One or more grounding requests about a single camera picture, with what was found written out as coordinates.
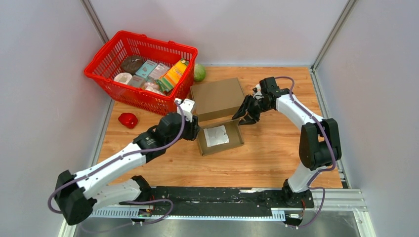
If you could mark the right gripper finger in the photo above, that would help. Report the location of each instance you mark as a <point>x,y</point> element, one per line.
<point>243,109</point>
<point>249,118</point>

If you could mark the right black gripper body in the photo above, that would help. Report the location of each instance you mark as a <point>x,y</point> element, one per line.
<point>259,106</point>

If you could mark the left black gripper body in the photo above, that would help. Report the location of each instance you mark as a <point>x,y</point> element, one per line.
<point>189,131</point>

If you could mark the small cardboard sheet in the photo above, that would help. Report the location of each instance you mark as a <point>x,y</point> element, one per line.
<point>234,134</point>

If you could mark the clear plastic packet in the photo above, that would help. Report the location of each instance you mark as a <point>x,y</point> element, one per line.
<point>216,136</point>

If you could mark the large brown cardboard box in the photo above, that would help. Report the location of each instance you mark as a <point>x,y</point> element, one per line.
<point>217,99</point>

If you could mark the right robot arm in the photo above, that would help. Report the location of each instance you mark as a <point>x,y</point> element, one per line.
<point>319,145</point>

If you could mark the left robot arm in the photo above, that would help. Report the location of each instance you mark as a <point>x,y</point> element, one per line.
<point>77,196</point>

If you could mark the grey small box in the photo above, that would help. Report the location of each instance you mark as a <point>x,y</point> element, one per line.
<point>158,72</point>

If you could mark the grey pink box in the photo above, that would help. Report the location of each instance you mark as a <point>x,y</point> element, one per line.
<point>137,81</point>

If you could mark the teal small box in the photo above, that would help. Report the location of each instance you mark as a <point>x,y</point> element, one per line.
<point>146,69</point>

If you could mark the green carton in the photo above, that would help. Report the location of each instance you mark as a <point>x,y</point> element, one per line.
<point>164,85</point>

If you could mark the yellow orange juice carton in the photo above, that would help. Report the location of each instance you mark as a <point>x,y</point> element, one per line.
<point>175,73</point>

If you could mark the green cabbage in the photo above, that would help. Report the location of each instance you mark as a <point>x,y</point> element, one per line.
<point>199,73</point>

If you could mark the pink white packet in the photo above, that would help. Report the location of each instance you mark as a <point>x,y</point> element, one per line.
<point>153,87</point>

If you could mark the red bell pepper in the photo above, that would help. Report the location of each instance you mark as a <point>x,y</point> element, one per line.
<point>129,120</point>

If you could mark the red plastic shopping basket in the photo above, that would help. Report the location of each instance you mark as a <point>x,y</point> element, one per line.
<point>106,64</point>

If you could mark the white round roll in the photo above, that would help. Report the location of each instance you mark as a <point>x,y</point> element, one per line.
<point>124,78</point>

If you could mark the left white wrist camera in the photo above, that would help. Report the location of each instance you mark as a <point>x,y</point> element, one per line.
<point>186,107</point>

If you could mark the aluminium frame post right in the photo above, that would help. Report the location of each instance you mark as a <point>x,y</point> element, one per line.
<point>333,33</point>

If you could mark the aluminium frame post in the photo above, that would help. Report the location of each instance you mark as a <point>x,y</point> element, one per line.
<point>89,8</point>
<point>333,33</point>

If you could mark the aluminium frame post left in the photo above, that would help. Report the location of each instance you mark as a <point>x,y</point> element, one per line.
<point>89,8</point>

